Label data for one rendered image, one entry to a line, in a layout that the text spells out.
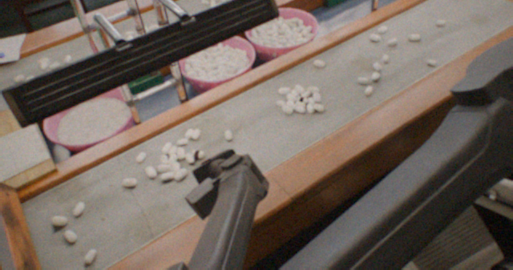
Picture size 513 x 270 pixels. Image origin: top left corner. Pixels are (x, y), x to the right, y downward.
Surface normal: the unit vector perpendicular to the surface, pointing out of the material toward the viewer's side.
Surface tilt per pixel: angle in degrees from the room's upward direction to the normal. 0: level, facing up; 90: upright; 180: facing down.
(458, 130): 45
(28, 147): 0
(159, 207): 0
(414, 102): 0
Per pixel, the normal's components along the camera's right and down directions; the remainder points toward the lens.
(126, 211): -0.07, -0.70
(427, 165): -0.55, -0.80
